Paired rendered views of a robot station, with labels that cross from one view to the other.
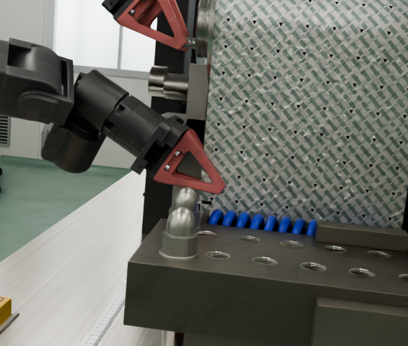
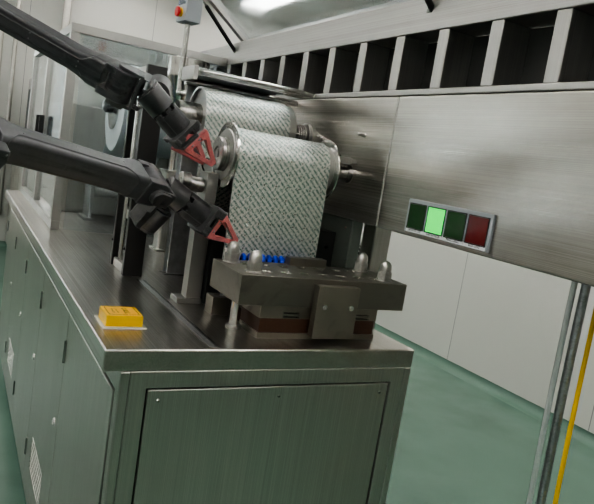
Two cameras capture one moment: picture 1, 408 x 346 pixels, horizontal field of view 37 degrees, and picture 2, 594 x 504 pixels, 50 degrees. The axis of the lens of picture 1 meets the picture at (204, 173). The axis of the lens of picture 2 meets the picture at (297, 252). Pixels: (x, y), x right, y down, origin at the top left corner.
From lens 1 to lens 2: 0.86 m
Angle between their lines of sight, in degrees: 34
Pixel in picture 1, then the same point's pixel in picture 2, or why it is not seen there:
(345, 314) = (329, 289)
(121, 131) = (193, 211)
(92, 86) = (178, 187)
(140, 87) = not seen: outside the picture
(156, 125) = (209, 208)
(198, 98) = (211, 191)
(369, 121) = (304, 207)
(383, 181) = (308, 236)
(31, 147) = not seen: outside the picture
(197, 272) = (270, 277)
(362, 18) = (302, 158)
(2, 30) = not seen: outside the picture
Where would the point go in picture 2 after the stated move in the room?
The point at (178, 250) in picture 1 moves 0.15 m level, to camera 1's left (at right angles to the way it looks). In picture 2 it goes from (258, 269) to (188, 265)
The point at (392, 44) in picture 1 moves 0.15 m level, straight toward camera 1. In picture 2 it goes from (315, 171) to (338, 175)
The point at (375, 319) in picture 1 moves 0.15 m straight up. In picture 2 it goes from (339, 290) to (351, 218)
